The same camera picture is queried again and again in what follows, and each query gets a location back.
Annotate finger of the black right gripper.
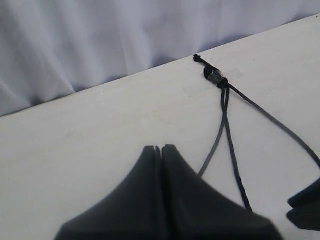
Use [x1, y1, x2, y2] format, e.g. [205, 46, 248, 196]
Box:
[288, 179, 320, 208]
[286, 204, 320, 232]

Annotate clear adhesive tape strip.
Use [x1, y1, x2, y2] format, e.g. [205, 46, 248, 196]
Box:
[183, 68, 245, 97]

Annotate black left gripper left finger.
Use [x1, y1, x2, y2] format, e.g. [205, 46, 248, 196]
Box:
[56, 146, 160, 240]

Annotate white fabric backdrop curtain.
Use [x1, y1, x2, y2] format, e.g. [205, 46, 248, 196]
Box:
[0, 0, 320, 116]

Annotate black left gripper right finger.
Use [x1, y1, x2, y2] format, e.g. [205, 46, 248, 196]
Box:
[161, 145, 282, 240]

